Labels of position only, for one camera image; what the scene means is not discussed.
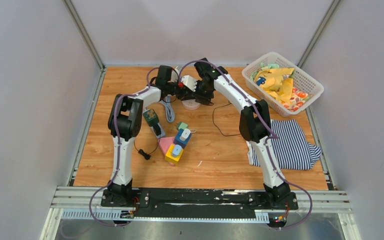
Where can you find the white USB charger plug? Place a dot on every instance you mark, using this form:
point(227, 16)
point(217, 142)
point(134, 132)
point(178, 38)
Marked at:
point(185, 134)

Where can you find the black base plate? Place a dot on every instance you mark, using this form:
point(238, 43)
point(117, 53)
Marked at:
point(189, 203)

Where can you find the round pink power socket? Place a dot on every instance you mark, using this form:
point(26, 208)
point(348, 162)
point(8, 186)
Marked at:
point(190, 105)

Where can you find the light blue small charger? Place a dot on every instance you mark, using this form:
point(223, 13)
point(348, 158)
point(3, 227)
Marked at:
point(176, 151)

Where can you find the yellow cloth in basket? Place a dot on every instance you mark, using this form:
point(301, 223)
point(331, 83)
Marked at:
point(277, 82)

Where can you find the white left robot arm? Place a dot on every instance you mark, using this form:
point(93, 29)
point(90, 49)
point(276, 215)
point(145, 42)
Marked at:
point(124, 124)

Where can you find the dark green cube socket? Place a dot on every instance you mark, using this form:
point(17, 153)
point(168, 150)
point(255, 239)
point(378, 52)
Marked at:
point(151, 117)

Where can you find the white plastic basket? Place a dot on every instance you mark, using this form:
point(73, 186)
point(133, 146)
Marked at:
point(301, 80)

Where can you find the light blue power strip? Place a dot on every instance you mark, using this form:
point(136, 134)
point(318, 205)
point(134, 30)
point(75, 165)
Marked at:
point(158, 131)

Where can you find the blue striped shirt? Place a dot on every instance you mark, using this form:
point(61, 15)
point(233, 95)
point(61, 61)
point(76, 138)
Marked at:
point(292, 150)

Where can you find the blue cube power socket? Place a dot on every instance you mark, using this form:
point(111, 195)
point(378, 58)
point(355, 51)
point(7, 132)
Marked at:
point(177, 140)

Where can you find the pink triangular power socket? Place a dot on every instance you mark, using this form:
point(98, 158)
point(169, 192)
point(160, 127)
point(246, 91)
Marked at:
point(164, 145)

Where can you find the floral cloth in basket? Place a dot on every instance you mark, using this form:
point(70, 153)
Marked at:
point(297, 100)

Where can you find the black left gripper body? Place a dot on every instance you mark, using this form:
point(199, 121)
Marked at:
point(173, 88)

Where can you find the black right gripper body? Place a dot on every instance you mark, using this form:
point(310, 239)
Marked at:
point(202, 92)

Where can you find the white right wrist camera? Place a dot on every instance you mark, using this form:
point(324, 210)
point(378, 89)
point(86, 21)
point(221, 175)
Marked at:
point(189, 82)

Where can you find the green USB charger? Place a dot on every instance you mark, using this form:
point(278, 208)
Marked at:
point(182, 125)

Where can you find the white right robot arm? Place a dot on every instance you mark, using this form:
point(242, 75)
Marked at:
point(254, 127)

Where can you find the yellow cube power socket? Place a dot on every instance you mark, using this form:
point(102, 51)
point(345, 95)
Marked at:
point(176, 160)

